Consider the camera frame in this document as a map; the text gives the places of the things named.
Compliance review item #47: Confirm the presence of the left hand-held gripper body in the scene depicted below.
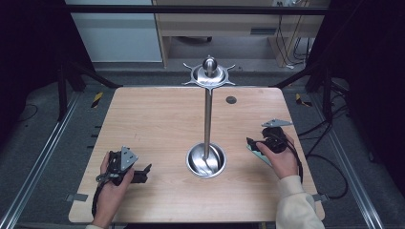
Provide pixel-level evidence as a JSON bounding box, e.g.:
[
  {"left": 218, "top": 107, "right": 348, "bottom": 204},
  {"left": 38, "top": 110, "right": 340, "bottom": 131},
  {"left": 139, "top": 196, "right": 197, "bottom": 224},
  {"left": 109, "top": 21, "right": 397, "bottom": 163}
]
[{"left": 96, "top": 146, "right": 139, "bottom": 187}]

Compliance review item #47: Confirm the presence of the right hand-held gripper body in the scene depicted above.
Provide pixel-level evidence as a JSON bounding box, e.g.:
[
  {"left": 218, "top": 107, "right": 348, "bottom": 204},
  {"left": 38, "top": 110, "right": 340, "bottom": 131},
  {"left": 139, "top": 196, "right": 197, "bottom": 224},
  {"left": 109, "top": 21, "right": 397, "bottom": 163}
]
[{"left": 261, "top": 118, "right": 294, "bottom": 155}]

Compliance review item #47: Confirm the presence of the light teal object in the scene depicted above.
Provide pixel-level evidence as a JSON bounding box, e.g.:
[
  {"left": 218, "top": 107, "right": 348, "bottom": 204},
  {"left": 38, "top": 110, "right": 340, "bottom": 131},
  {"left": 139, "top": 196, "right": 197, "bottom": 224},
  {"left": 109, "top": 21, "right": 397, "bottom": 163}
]
[{"left": 246, "top": 144, "right": 273, "bottom": 168}]

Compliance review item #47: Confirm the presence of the person's right hand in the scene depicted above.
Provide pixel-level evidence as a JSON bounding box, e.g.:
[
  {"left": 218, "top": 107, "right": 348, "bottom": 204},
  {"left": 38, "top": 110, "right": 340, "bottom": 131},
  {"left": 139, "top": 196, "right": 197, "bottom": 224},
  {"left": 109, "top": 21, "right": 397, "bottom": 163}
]
[{"left": 255, "top": 133, "right": 300, "bottom": 181}]

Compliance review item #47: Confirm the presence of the person's left hand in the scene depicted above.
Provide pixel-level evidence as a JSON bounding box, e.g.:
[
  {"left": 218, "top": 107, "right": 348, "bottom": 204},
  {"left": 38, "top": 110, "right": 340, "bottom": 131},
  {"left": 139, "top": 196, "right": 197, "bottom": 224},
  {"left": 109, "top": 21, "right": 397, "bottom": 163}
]
[{"left": 91, "top": 152, "right": 136, "bottom": 227}]

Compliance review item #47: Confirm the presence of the yellow black hazard tape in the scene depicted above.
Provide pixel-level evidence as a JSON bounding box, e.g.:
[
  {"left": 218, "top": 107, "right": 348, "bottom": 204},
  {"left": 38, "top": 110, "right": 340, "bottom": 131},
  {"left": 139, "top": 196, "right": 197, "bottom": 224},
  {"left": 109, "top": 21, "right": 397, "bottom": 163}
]
[
  {"left": 294, "top": 93, "right": 313, "bottom": 108},
  {"left": 91, "top": 92, "right": 105, "bottom": 109}
]

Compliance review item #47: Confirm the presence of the steel hook stand with bowl base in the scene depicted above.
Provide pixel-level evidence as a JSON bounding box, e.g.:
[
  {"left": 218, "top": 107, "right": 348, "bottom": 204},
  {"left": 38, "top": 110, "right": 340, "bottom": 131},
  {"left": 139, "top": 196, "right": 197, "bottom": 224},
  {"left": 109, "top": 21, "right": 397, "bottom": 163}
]
[{"left": 181, "top": 54, "right": 238, "bottom": 179}]

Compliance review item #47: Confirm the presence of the black curtain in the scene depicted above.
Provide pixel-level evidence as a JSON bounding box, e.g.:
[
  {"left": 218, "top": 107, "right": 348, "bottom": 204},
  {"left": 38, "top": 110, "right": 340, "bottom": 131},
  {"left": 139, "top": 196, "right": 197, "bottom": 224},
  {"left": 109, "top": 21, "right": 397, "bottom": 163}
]
[
  {"left": 0, "top": 0, "right": 96, "bottom": 144},
  {"left": 307, "top": 0, "right": 405, "bottom": 198}
]

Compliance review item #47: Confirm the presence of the white cabinet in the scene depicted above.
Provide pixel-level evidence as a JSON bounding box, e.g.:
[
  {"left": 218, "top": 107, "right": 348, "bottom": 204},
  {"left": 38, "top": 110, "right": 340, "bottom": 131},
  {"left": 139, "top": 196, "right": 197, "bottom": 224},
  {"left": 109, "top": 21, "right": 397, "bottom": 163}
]
[{"left": 64, "top": 0, "right": 163, "bottom": 64}]

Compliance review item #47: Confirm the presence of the right hand-held gripper black cable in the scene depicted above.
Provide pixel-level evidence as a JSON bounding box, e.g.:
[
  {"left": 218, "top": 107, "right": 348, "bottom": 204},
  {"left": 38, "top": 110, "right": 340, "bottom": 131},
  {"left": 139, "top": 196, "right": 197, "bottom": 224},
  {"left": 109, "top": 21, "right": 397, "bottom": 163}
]
[{"left": 285, "top": 138, "right": 305, "bottom": 185}]

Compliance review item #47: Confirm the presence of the hand-held gripper black cable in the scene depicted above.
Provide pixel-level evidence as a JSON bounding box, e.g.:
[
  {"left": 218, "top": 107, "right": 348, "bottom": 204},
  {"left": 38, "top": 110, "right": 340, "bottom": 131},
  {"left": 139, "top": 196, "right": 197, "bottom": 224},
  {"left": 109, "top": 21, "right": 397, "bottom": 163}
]
[
  {"left": 91, "top": 182, "right": 107, "bottom": 219},
  {"left": 285, "top": 138, "right": 305, "bottom": 185}
]

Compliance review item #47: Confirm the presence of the left hand-held gripper black cable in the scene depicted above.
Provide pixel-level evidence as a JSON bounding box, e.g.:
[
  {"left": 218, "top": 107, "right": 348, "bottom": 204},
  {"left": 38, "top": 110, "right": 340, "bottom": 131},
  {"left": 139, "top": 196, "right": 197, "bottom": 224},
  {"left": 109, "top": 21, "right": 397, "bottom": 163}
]
[{"left": 91, "top": 182, "right": 107, "bottom": 219}]

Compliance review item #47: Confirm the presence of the grey table bracket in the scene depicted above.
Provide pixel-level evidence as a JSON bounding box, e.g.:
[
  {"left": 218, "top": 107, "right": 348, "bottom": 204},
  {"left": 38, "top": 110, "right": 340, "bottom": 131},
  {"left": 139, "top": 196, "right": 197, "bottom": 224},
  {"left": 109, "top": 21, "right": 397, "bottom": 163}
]
[
  {"left": 311, "top": 193, "right": 330, "bottom": 203},
  {"left": 65, "top": 193, "right": 90, "bottom": 203}
]

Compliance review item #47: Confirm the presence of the black floor cable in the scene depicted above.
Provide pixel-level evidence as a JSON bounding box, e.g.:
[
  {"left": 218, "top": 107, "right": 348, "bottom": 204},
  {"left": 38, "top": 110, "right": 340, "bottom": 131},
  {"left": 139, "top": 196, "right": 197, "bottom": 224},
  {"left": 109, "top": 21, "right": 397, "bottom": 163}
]
[{"left": 297, "top": 104, "right": 350, "bottom": 200}]

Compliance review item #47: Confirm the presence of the black metal frame strut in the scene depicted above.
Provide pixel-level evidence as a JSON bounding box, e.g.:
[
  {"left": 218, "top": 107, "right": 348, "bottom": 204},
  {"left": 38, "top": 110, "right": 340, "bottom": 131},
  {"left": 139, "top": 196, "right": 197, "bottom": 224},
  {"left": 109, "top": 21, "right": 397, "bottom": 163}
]
[
  {"left": 268, "top": 61, "right": 336, "bottom": 122},
  {"left": 56, "top": 60, "right": 124, "bottom": 122}
]

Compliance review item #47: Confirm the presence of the aluminium floor rail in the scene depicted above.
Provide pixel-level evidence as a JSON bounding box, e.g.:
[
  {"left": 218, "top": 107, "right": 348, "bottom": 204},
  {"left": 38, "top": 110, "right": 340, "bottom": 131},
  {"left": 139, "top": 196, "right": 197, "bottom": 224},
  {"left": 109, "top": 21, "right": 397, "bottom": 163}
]
[
  {"left": 0, "top": 92, "right": 82, "bottom": 229},
  {"left": 309, "top": 92, "right": 386, "bottom": 229}
]

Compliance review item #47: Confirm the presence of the bundle of hanging black cables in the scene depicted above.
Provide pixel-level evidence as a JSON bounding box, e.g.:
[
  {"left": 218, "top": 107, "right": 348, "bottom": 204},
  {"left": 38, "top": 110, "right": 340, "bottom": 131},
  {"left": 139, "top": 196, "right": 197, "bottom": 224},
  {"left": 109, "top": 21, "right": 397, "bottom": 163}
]
[{"left": 275, "top": 1, "right": 314, "bottom": 70}]

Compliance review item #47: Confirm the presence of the black horizontal frame bar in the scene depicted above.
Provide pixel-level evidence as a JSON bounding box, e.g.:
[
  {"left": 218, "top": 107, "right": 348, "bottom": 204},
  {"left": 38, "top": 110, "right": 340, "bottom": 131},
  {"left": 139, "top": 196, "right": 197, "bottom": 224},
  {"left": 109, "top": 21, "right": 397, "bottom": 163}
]
[{"left": 62, "top": 4, "right": 332, "bottom": 16}]

